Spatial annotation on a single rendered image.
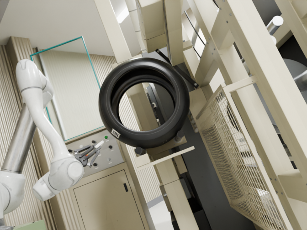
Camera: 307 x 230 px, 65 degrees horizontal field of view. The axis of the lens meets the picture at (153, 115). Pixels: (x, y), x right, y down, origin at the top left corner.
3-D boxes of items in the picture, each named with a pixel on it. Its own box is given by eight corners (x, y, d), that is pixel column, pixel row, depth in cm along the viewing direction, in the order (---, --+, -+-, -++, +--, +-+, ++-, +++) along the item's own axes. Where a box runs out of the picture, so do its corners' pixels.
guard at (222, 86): (230, 206, 176) (193, 119, 190) (232, 206, 177) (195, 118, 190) (298, 252, 88) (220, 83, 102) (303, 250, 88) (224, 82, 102)
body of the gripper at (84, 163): (65, 165, 125) (77, 155, 132) (76, 175, 124) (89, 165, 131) (67, 157, 120) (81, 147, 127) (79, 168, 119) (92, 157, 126)
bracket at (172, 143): (138, 161, 183) (133, 149, 185) (187, 142, 184) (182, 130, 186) (137, 161, 179) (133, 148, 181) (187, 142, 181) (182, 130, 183)
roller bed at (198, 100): (195, 133, 198) (181, 100, 203) (211, 127, 198) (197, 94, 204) (198, 130, 178) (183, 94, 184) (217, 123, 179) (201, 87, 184)
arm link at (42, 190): (66, 185, 121) (77, 179, 113) (39, 207, 110) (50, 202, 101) (52, 168, 120) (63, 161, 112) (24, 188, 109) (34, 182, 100)
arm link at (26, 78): (41, 83, 119) (49, 93, 132) (33, 52, 123) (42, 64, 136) (13, 91, 117) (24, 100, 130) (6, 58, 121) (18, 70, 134)
